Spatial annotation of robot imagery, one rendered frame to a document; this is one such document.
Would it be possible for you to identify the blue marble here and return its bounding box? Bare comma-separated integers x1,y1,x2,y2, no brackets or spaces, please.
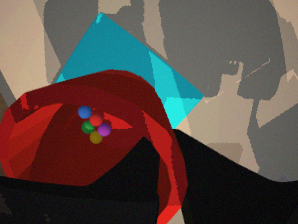
77,105,92,119

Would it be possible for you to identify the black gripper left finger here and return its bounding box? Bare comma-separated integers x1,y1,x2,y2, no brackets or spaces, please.
0,137,160,224

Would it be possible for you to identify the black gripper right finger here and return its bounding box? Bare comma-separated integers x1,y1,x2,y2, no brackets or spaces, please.
173,129,298,224

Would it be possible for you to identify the purple marble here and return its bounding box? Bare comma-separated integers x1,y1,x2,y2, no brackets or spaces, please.
97,124,112,137

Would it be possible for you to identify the olive yellow marble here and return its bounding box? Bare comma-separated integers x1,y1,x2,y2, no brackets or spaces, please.
90,132,102,144

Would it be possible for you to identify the green marble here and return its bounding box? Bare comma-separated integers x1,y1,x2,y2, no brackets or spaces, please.
81,121,94,133

